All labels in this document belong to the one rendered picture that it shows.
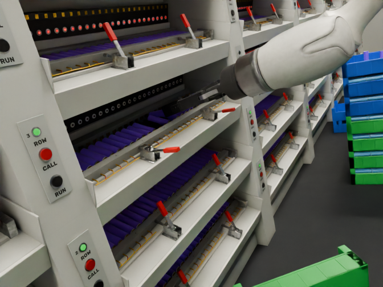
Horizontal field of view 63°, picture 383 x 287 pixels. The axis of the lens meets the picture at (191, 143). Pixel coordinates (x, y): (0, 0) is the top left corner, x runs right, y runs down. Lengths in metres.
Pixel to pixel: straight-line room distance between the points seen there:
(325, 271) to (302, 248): 0.39
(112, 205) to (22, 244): 0.15
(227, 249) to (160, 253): 0.32
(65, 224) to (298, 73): 0.46
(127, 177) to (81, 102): 0.17
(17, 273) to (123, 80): 0.35
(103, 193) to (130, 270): 0.19
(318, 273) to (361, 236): 0.47
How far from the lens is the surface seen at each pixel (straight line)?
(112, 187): 0.60
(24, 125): 0.48
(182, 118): 0.81
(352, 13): 0.74
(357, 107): 1.45
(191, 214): 0.81
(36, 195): 0.49
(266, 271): 1.14
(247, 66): 0.64
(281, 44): 0.61
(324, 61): 0.59
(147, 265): 0.70
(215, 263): 0.95
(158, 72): 0.68
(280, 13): 1.65
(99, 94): 0.56
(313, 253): 1.19
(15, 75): 0.48
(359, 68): 1.41
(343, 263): 0.85
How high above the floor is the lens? 0.76
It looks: 18 degrees down
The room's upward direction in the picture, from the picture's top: 14 degrees counter-clockwise
